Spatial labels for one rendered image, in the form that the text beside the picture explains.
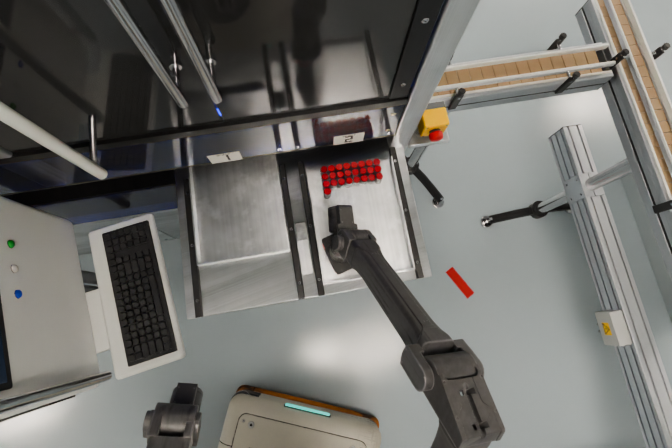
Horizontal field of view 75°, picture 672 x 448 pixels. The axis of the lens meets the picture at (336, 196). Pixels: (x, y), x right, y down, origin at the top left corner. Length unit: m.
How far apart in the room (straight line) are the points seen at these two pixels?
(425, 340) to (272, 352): 1.49
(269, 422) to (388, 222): 0.98
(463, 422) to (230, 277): 0.80
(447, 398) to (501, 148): 1.92
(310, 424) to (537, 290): 1.24
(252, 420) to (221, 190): 0.97
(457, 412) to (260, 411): 1.31
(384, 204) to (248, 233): 0.41
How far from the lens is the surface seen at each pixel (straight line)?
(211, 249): 1.32
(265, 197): 1.32
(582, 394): 2.48
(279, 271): 1.28
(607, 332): 1.95
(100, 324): 1.50
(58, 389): 1.18
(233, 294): 1.29
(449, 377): 0.71
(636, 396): 2.04
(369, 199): 1.31
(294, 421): 1.91
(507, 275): 2.33
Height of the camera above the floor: 2.14
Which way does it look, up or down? 75 degrees down
